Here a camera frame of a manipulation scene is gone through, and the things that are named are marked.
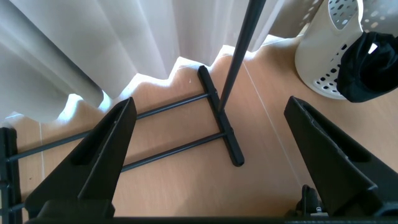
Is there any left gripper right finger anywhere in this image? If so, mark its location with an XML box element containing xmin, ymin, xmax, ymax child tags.
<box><xmin>284</xmin><ymin>95</ymin><xmax>398</xmax><ymax>218</ymax></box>

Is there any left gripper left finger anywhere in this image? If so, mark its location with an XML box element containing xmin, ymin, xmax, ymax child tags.
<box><xmin>24</xmin><ymin>96</ymin><xmax>137</xmax><ymax>218</ymax></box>

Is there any black clothes rack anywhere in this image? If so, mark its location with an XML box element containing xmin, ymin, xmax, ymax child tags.
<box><xmin>0</xmin><ymin>0</ymin><xmax>268</xmax><ymax>224</ymax></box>

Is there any white laundry basket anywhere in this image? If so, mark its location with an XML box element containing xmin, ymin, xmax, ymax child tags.
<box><xmin>294</xmin><ymin>0</ymin><xmax>398</xmax><ymax>101</ymax></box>

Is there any black garment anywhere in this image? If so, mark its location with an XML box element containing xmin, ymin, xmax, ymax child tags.
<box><xmin>336</xmin><ymin>30</ymin><xmax>398</xmax><ymax>103</ymax></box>

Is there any beige curtain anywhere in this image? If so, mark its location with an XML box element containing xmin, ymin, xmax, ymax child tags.
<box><xmin>0</xmin><ymin>0</ymin><xmax>326</xmax><ymax>124</ymax></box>

